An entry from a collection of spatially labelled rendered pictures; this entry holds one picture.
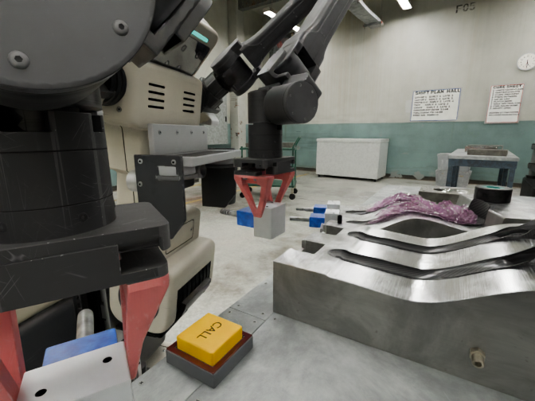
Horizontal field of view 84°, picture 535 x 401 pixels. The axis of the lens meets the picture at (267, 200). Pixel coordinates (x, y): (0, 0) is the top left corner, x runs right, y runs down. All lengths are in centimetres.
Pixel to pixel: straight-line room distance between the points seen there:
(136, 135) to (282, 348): 48
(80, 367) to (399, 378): 34
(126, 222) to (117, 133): 54
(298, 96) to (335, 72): 798
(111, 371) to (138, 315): 4
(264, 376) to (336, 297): 14
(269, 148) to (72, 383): 38
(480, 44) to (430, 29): 102
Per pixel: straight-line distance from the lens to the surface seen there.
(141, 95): 63
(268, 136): 49
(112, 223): 17
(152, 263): 17
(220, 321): 44
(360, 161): 714
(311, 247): 56
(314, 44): 57
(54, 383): 21
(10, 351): 22
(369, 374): 44
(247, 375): 42
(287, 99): 42
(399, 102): 783
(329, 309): 47
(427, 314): 43
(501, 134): 764
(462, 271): 50
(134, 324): 18
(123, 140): 69
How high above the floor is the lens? 109
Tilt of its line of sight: 13 degrees down
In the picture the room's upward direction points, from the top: straight up
